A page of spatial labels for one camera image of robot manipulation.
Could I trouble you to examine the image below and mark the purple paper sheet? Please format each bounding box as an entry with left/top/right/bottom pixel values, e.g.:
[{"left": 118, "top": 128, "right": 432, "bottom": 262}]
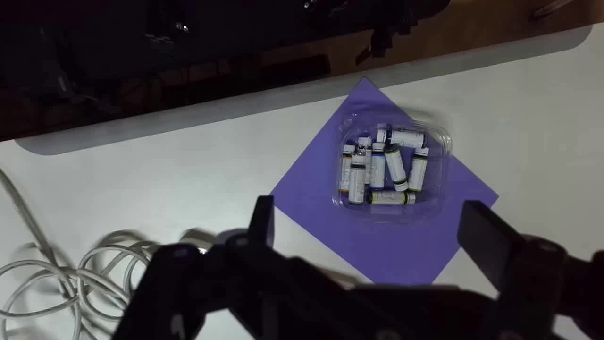
[{"left": 269, "top": 75, "right": 500, "bottom": 286}]

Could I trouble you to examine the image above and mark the clear plastic blister tray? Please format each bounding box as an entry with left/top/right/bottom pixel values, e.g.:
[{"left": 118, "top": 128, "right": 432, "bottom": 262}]
[{"left": 330, "top": 101, "right": 456, "bottom": 218}]

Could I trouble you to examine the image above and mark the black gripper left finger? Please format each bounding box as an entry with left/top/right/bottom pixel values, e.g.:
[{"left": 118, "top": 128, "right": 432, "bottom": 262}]
[{"left": 113, "top": 194, "right": 354, "bottom": 340}]

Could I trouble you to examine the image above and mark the white coiled power cable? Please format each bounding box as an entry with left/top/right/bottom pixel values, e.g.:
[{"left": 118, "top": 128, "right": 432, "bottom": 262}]
[{"left": 0, "top": 167, "right": 209, "bottom": 340}]

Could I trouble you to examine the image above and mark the black machine base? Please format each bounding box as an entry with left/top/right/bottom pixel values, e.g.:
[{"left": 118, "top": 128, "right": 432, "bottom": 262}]
[{"left": 0, "top": 0, "right": 454, "bottom": 130}]

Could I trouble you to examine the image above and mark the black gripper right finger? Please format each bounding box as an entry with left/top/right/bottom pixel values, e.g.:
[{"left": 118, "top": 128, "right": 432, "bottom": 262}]
[{"left": 456, "top": 200, "right": 604, "bottom": 340}]

